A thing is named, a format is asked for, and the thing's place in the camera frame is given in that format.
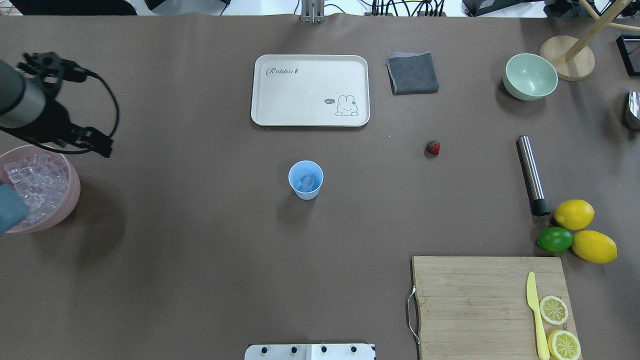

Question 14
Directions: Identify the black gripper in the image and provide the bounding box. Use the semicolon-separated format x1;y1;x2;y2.
5;52;115;158

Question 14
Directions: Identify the clear ice cubes pile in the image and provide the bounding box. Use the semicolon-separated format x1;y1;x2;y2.
1;152;70;230

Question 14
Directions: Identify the ice cube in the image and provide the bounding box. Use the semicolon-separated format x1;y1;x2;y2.
296;174;318;193

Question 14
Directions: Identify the red strawberry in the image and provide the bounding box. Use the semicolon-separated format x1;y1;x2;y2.
424;140;441;157

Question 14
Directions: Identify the steel muddler black tip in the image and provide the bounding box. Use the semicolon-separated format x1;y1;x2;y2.
516;134;551;217

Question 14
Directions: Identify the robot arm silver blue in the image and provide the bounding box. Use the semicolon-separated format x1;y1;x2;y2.
0;52;121;234

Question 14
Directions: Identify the light blue plastic cup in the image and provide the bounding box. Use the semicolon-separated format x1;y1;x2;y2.
287;160;324;201

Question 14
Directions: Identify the wooden cup tree stand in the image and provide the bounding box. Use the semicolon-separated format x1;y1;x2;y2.
540;0;639;82

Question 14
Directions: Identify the steel ice scoop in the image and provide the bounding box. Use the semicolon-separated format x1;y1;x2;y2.
625;89;640;132

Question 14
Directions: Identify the pink bowl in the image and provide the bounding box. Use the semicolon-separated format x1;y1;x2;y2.
1;145;81;234

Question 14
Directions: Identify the cream rabbit tray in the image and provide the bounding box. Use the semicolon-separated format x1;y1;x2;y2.
250;54;371;128

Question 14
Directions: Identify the grey folded cloth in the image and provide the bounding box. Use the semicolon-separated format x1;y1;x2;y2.
385;51;440;95

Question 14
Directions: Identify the mint green bowl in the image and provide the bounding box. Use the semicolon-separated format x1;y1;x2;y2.
502;53;559;101

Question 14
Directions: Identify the wooden cutting board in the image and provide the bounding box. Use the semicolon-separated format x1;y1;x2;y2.
410;256;570;360

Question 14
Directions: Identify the green lime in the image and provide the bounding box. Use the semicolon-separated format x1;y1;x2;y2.
536;227;574;253

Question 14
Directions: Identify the yellow lemon near muddler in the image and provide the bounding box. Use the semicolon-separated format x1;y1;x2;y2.
553;199;595;231

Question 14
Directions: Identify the yellow plastic knife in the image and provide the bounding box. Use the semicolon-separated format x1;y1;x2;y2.
525;272;551;360

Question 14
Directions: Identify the yellow lemon outer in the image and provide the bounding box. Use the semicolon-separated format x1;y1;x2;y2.
571;230;618;264

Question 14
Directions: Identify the black glass rack tray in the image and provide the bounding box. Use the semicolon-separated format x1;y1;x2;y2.
615;34;640;76

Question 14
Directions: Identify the lemon slice near edge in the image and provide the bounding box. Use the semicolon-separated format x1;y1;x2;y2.
547;330;582;360

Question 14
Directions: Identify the aluminium frame post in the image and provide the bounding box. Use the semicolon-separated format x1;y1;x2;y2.
300;0;326;24

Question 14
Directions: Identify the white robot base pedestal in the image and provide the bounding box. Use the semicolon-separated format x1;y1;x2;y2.
244;342;377;360

